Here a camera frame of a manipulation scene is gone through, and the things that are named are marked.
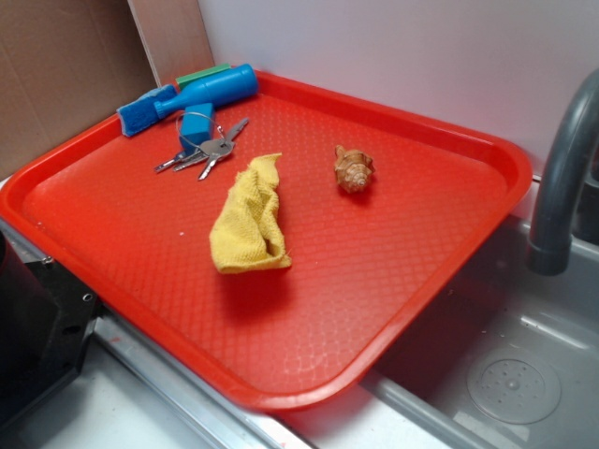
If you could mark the blue key tag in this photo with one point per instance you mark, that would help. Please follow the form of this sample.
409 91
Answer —
196 126

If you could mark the grey sink faucet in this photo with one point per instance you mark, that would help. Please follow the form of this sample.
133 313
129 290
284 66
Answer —
566 205

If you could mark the brown cardboard panel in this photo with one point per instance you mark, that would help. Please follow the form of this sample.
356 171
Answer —
65 65

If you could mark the grey plastic sink basin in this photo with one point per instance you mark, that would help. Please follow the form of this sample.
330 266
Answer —
502 357

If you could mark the green block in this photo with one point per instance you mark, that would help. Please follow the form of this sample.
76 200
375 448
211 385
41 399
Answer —
183 81

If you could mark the brown spiral seashell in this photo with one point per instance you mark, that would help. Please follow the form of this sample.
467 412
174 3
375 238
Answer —
353 169

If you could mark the red plastic tray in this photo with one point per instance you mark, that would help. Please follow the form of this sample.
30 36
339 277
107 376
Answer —
364 265

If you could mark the wooden board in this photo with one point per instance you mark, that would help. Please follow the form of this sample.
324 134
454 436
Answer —
173 36

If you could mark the silver key bunch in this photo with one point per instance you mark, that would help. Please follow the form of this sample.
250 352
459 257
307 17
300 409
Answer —
209 152

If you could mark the yellow cloth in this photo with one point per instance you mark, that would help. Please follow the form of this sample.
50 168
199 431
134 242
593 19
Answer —
246 236

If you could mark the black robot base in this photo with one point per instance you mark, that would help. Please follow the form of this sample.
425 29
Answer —
47 318

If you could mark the blue dish brush wand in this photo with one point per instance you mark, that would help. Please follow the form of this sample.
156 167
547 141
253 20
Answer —
218 88

